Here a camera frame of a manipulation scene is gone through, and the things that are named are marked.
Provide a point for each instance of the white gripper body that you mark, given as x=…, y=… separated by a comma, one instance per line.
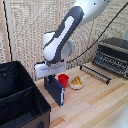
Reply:
x=48, y=70

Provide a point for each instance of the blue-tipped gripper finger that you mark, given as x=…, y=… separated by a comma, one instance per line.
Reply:
x=50, y=79

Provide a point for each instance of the dark blue hardcover book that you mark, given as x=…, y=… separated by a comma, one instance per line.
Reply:
x=54, y=90

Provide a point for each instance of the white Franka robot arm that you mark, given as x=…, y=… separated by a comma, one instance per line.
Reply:
x=63, y=33

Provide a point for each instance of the red plastic cup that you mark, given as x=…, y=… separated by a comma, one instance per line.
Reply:
x=63, y=80

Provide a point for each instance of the yellow food pieces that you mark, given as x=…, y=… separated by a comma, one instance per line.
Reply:
x=77, y=81

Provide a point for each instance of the white bowl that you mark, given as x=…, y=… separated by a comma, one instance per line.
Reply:
x=76, y=86

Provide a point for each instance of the black fabric storage box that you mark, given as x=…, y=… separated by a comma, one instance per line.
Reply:
x=20, y=100

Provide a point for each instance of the black toaster oven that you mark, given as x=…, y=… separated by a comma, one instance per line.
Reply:
x=113, y=55

